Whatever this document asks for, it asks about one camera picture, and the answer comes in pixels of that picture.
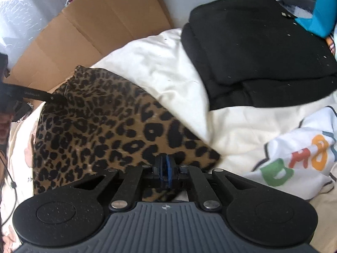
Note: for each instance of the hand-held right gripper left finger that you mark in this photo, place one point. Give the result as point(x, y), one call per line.
point(161, 170)

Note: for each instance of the cream bear print blanket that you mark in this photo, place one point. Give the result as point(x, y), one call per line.
point(171, 63)

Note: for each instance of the teal printed blanket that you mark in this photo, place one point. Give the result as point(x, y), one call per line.
point(321, 13)

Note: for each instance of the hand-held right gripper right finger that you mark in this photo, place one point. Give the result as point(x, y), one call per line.
point(170, 170)

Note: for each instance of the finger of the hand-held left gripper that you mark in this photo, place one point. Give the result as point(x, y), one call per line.
point(39, 95)

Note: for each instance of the folded cardboard sheet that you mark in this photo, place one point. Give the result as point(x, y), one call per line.
point(92, 26)

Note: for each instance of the black folded clothes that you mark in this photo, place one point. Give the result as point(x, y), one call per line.
point(250, 44)

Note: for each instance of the leopard print skirt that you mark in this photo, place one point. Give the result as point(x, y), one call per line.
point(105, 126)

